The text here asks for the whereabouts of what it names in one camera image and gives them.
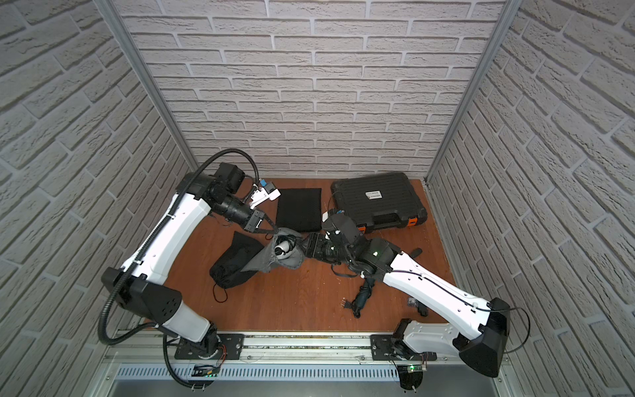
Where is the white hair dryer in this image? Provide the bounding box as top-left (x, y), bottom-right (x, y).
top-left (274, 240), bottom-right (295, 259)

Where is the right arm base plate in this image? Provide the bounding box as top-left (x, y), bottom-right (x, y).
top-left (370, 334), bottom-right (438, 362)

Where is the grey fabric pouch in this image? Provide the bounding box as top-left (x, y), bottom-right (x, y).
top-left (241, 228), bottom-right (306, 273)

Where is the aluminium rail frame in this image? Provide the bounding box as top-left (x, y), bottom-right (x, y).
top-left (98, 329), bottom-right (512, 383)

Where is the small black adapter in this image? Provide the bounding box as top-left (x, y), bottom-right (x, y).
top-left (407, 297), bottom-right (429, 317)

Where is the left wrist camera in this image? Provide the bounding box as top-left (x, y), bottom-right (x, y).
top-left (249, 180), bottom-right (280, 209)

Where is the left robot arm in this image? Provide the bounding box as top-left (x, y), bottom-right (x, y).
top-left (98, 148), bottom-right (279, 357)

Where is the black fabric pouch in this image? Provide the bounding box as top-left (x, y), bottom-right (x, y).
top-left (275, 189), bottom-right (322, 233)

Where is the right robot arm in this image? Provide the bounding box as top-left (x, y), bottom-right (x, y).
top-left (300, 213), bottom-right (514, 378)

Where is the black printed drawstring pouch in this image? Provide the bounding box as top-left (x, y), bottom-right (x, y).
top-left (209, 232), bottom-right (264, 304)

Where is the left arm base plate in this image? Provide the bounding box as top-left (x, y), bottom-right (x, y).
top-left (175, 332), bottom-right (246, 361)

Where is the black plastic tool case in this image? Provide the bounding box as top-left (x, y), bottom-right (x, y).
top-left (331, 172), bottom-right (428, 233)

